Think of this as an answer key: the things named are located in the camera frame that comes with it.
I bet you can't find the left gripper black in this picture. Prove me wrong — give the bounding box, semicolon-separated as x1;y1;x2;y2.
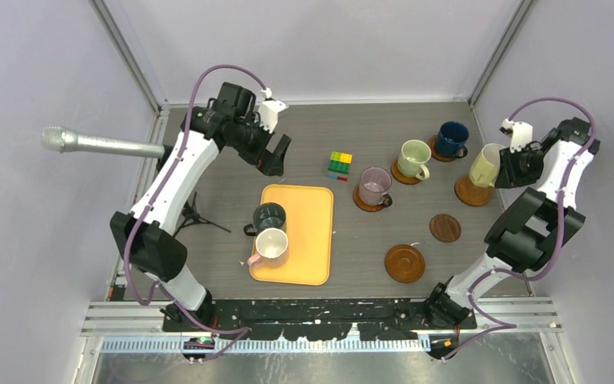
227;112;290;177

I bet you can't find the cream yellow mug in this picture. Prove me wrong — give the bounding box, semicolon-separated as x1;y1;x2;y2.
468;143;504;188

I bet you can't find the brown wooden coaster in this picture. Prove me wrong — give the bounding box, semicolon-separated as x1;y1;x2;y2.
428;134;457;162
390;159;421;185
454;174;495;207
353;185;391;212
384;244;426;283

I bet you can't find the navy blue mug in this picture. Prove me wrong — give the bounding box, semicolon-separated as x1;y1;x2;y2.
434;122;469;159

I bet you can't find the yellow tray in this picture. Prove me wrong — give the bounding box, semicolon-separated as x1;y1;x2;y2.
249;184;334;286

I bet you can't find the dark walnut coaster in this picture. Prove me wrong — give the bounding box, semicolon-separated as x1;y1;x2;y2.
429;214;462;243

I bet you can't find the light green mug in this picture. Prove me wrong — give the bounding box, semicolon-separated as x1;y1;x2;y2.
397;139;432;181

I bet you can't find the mauve mug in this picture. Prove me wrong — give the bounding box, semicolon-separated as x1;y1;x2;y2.
356;166;393;208

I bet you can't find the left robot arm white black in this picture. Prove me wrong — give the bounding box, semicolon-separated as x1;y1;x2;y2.
110;82;291;331

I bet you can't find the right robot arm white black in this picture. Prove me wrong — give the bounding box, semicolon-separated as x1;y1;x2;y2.
422;118;600;329

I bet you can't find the dark green mug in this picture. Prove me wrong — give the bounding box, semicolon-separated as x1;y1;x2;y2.
243;202;287;236

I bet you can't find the colourful toy brick block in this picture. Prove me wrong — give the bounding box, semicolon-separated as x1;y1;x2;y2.
327;151;353;182

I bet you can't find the black microphone tripod stand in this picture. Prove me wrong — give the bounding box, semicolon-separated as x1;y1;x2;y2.
156;146;233;239

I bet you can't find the pink white mug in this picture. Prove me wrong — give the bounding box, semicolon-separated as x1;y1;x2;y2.
247;228;289;268

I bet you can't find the silver microphone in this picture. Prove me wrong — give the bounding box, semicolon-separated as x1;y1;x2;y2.
41;126;166;158

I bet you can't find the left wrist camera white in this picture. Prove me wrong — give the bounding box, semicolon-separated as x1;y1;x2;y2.
257;99;289;134

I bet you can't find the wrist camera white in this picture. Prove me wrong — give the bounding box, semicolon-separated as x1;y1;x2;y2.
500;119;533;153
257;99;289;134

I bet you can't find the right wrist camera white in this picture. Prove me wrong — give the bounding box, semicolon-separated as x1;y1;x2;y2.
500;119;533;153

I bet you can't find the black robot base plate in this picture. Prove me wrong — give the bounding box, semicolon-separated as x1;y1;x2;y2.
162;298;477;343

